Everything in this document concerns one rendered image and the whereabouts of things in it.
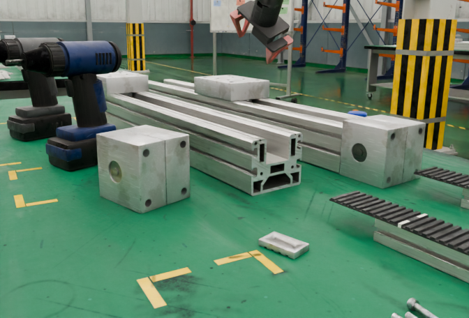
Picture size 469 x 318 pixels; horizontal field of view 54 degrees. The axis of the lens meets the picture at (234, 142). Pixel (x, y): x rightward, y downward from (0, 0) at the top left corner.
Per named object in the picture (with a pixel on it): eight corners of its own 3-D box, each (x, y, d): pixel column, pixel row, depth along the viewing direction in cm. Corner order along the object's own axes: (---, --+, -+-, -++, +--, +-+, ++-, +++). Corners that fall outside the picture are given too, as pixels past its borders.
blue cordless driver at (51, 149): (131, 157, 89) (125, 40, 84) (29, 182, 75) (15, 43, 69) (108, 150, 94) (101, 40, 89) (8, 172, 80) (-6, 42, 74)
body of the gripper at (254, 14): (257, 4, 105) (264, -23, 98) (288, 32, 101) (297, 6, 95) (236, 15, 102) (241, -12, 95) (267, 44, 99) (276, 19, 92)
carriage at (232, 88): (269, 109, 110) (269, 80, 108) (230, 114, 104) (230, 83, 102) (230, 100, 123) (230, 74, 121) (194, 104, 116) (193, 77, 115)
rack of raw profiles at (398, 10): (276, 67, 1223) (278, -21, 1170) (303, 66, 1264) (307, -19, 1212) (366, 80, 941) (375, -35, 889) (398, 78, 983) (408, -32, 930)
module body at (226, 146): (300, 184, 75) (302, 132, 73) (250, 196, 69) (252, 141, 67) (114, 111, 138) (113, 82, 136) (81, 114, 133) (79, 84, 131)
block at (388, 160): (428, 175, 80) (434, 120, 78) (382, 189, 73) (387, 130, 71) (384, 163, 87) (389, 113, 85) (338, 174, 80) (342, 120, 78)
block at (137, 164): (202, 192, 71) (201, 132, 68) (141, 214, 62) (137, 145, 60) (160, 178, 77) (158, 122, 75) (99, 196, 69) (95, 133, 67)
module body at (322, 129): (376, 164, 86) (380, 119, 84) (338, 174, 80) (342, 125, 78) (172, 105, 149) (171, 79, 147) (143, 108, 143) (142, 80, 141)
